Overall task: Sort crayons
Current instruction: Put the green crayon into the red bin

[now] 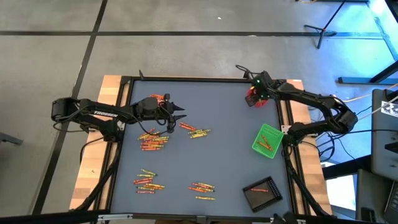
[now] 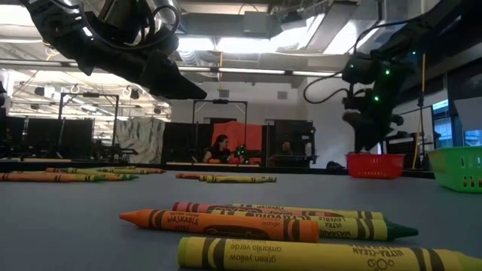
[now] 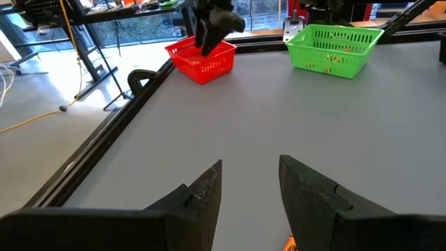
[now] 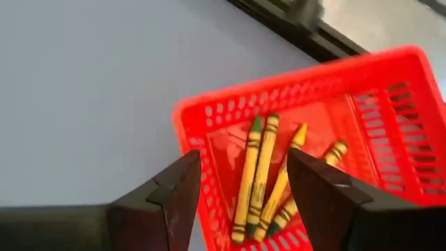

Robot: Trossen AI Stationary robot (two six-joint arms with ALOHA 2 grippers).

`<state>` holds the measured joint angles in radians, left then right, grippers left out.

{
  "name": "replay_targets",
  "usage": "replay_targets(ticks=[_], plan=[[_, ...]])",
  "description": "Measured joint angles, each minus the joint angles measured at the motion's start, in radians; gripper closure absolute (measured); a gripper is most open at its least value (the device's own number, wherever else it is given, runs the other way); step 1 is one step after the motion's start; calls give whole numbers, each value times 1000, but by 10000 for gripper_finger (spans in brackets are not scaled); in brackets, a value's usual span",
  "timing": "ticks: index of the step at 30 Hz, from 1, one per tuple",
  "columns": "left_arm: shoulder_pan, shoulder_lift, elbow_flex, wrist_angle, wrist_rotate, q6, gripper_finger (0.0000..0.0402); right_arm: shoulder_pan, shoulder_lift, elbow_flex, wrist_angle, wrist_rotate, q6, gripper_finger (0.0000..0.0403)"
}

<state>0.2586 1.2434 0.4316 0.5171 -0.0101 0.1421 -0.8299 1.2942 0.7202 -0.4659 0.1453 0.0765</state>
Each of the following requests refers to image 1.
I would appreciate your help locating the black frame bracket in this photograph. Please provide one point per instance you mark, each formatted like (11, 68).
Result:
(247, 75)
(141, 75)

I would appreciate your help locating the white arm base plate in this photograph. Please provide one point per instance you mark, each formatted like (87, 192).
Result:
(122, 126)
(284, 128)

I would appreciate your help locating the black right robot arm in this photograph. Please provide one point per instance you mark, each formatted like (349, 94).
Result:
(311, 99)

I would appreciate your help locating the grey metal foot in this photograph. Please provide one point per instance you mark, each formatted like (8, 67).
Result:
(9, 138)

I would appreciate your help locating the grey equipment cabinet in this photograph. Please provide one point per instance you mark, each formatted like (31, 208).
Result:
(384, 149)

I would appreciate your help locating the green plastic basket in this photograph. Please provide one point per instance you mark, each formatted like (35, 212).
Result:
(276, 133)

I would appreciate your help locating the black floor beam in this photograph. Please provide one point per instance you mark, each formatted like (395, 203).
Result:
(345, 169)

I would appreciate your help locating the grey table mat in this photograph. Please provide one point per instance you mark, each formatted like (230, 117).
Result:
(217, 161)

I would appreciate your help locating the white fiducial marker sheet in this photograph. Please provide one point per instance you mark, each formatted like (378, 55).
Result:
(390, 109)

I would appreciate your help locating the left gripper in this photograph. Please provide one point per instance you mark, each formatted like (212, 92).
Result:
(152, 109)

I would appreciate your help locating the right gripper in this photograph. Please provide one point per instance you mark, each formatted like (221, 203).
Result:
(262, 87)

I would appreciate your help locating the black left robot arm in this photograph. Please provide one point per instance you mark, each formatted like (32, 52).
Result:
(105, 114)

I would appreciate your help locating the silver aluminium bracket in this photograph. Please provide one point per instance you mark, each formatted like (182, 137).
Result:
(115, 217)

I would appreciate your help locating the metal rig base frame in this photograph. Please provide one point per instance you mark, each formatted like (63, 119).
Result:
(357, 80)

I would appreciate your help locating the black tripod stand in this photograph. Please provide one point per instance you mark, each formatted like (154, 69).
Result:
(323, 31)

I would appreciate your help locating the yellow green crayon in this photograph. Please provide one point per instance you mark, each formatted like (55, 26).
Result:
(199, 136)
(149, 172)
(161, 138)
(205, 198)
(145, 189)
(196, 132)
(157, 146)

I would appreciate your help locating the black plastic basket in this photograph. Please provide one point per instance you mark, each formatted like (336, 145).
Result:
(262, 202)

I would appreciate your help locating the grey equipment box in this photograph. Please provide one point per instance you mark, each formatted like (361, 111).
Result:
(370, 199)

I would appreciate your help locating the red plastic basket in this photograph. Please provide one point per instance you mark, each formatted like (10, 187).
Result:
(261, 104)

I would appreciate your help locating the black table frame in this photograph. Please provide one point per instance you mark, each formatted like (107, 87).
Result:
(202, 79)

